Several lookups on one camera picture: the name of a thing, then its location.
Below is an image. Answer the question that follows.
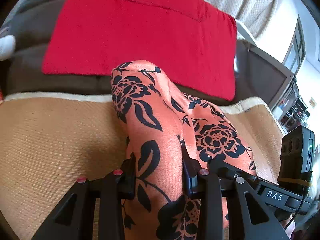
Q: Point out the dark brown sofa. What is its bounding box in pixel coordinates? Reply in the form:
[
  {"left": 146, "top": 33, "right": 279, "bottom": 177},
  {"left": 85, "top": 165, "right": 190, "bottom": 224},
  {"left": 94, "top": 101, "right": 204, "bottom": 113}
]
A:
[{"left": 1, "top": 0, "right": 295, "bottom": 109}]

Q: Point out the orange black floral garment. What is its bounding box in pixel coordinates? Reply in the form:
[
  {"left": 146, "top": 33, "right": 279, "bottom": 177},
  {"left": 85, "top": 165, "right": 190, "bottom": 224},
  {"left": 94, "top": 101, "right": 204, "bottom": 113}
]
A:
[{"left": 111, "top": 61, "right": 256, "bottom": 239}]

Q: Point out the woven rattan mat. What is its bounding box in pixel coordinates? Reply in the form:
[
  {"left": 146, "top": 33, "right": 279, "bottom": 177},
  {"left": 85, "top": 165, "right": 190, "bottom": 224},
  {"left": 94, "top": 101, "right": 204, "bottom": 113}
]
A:
[{"left": 1, "top": 93, "right": 283, "bottom": 239}]

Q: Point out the white padded cushion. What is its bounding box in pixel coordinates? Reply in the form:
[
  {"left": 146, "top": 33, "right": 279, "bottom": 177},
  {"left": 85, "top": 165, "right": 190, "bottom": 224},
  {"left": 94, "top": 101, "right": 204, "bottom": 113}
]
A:
[{"left": 0, "top": 35, "right": 16, "bottom": 61}]

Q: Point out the red knitted cloth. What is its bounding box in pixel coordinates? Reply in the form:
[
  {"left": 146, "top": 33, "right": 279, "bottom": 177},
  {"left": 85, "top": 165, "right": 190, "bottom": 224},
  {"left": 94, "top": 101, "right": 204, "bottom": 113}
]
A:
[{"left": 42, "top": 0, "right": 237, "bottom": 101}]

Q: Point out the thin black cable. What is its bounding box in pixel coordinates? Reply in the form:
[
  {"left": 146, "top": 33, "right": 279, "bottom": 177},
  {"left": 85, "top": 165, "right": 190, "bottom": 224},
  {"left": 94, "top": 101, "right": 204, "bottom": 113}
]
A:
[{"left": 283, "top": 192, "right": 308, "bottom": 230}]

